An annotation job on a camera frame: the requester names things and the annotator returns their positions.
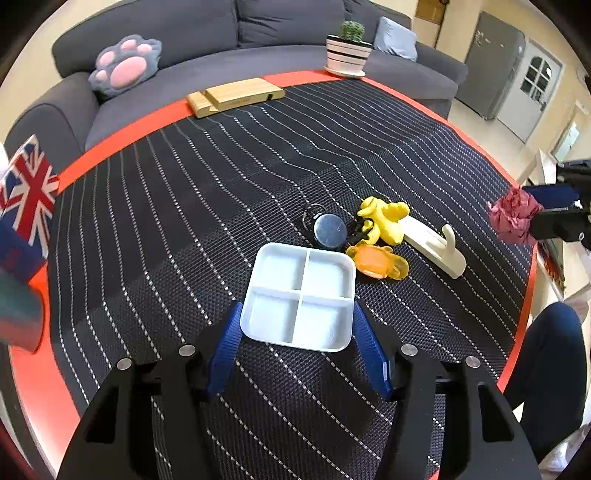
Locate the potted cactus striped pot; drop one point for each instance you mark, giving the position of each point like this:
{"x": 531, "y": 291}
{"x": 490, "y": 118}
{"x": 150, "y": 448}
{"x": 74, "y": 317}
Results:
{"x": 346, "y": 53}

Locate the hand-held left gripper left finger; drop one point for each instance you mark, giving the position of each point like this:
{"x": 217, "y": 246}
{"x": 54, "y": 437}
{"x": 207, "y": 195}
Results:
{"x": 226, "y": 344}

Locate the yellow rubber toy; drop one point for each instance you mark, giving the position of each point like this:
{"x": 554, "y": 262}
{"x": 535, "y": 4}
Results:
{"x": 385, "y": 221}

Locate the dark grey sofa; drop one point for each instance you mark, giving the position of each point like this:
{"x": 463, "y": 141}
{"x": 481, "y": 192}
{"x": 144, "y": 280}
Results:
{"x": 207, "y": 50}

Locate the white tissue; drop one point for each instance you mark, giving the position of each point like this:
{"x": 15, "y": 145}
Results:
{"x": 2, "y": 159}

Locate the grey pink paw cushion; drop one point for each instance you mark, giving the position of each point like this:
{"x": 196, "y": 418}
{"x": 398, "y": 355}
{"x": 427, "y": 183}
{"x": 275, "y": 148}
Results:
{"x": 124, "y": 67}

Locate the pink paper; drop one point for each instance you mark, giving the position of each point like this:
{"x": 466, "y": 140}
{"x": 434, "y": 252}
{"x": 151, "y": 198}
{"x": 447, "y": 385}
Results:
{"x": 512, "y": 217}

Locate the flag print tissue box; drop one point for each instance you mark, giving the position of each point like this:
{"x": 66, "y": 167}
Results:
{"x": 27, "y": 207}

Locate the white plastic hook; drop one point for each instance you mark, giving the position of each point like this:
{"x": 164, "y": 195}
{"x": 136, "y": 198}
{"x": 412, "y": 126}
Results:
{"x": 429, "y": 244}

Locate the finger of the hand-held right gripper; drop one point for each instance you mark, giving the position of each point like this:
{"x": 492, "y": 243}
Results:
{"x": 554, "y": 193}
{"x": 558, "y": 226}

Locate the white divided tray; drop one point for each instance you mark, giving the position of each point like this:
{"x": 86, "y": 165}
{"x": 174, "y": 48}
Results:
{"x": 281, "y": 277}

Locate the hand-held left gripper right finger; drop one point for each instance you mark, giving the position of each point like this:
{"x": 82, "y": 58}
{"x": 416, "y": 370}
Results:
{"x": 371, "y": 350}

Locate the teal thermos bottle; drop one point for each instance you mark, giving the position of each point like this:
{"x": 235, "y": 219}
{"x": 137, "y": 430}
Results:
{"x": 18, "y": 314}

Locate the white panelled door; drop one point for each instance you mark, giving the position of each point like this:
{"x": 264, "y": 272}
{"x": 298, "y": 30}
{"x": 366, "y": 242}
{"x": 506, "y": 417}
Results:
{"x": 535, "y": 92}

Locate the wooden phone stand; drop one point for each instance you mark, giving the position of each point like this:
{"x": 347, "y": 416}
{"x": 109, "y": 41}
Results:
{"x": 231, "y": 97}

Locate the orange translucent toy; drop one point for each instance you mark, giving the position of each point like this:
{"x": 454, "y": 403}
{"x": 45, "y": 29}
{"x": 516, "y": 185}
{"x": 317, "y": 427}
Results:
{"x": 374, "y": 261}

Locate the white pot saucer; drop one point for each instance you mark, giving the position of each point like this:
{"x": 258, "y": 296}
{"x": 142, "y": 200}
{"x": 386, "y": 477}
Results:
{"x": 344, "y": 72}

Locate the light blue cushion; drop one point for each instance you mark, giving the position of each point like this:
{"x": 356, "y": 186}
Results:
{"x": 395, "y": 39}

